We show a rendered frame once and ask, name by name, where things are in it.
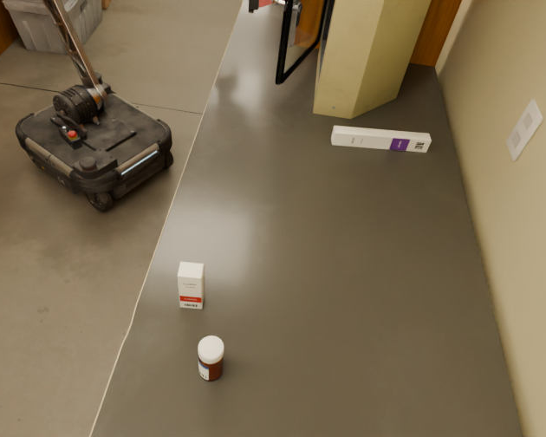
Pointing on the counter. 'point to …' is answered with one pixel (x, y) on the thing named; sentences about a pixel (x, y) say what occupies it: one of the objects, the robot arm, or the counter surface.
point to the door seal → (287, 43)
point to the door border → (284, 46)
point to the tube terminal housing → (366, 55)
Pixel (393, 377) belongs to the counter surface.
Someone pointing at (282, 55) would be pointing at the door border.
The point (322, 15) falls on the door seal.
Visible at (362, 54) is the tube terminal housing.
